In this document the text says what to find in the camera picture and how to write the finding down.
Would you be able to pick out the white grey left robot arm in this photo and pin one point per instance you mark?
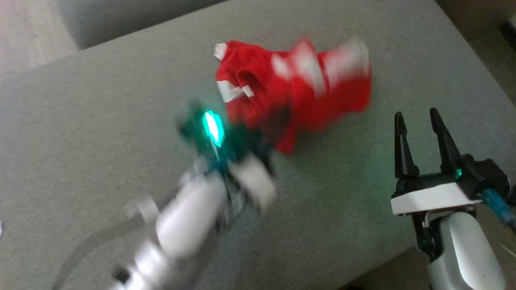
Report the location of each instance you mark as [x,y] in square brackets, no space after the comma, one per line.
[181,221]

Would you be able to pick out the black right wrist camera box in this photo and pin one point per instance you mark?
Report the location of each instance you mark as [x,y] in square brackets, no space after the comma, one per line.
[485,175]

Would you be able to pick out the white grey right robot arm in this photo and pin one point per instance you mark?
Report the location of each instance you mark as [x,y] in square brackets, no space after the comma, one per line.
[463,253]

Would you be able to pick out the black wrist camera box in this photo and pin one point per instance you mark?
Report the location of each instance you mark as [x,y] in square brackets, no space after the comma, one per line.
[485,175]
[209,133]

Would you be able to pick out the large grey sofa seat cushion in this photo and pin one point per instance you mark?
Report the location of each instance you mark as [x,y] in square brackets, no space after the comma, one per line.
[100,121]

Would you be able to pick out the red and white garment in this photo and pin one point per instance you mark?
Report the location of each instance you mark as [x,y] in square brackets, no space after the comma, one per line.
[290,92]

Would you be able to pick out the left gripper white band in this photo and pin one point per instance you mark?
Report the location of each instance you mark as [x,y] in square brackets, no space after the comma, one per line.
[254,185]

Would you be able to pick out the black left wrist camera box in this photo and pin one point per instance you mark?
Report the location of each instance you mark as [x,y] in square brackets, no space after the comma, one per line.
[209,133]

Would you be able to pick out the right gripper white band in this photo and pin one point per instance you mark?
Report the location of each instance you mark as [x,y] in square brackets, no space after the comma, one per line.
[435,197]

